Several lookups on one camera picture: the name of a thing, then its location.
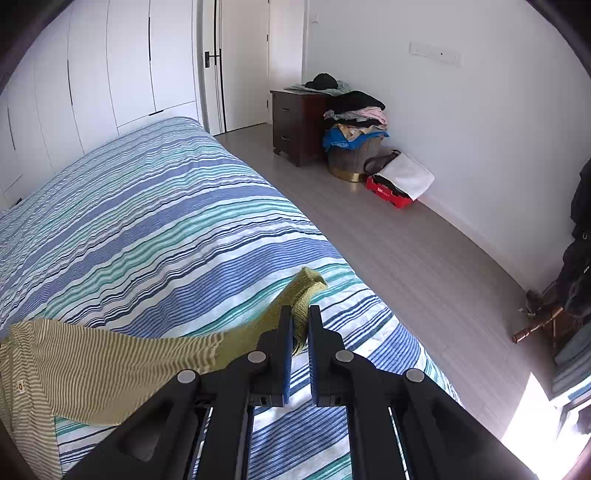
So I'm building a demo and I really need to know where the red box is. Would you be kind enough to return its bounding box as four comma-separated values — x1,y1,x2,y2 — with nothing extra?
366,174,414,209

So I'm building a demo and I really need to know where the brown laundry basket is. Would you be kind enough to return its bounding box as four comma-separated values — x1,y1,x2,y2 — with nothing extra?
327,137,396,184

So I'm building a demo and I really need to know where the white wall socket panel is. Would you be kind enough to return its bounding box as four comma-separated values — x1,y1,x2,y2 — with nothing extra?
409,41,462,68

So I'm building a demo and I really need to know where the blue cloth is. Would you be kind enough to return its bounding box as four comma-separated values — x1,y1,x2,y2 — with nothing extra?
322,127,391,151

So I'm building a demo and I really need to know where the white bag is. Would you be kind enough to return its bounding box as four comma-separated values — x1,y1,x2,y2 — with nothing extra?
376,152,435,201

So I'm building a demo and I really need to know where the wooden coat stand base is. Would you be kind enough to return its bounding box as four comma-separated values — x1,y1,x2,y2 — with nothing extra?
512,288,574,348

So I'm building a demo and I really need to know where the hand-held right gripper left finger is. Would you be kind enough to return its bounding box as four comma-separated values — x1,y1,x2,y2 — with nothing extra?
62,305,296,480

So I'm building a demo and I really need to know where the dark wooden nightstand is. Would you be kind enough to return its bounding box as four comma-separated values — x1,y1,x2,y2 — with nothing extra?
270,89,340,168

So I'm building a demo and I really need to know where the grey-green cloth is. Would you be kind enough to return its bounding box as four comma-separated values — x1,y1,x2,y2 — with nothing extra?
284,80,352,97

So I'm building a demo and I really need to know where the white door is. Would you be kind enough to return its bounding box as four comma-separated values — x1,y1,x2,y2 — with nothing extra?
202,0,271,136

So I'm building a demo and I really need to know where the blue striped bed cover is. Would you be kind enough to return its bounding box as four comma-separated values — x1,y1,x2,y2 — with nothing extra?
0,116,465,480

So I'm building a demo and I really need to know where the black garment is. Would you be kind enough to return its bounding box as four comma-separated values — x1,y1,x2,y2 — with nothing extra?
331,91,387,114

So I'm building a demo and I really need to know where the brown handbag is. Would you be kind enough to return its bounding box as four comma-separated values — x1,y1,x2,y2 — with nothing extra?
363,150,402,177

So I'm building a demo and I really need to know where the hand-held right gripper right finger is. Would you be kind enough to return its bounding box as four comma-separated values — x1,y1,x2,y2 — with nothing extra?
308,305,539,480

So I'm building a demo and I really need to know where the dark hanging coat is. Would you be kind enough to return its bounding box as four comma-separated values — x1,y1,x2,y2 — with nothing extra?
556,157,591,324

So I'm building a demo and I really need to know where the white wardrobe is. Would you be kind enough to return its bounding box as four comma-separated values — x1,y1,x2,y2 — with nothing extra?
0,0,206,210

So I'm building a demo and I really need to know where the blue striped cushion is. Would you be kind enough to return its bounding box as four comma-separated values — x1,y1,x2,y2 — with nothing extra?
551,332,591,398

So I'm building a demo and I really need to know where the green striped knit top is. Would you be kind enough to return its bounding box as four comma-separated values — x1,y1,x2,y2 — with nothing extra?
0,267,328,480

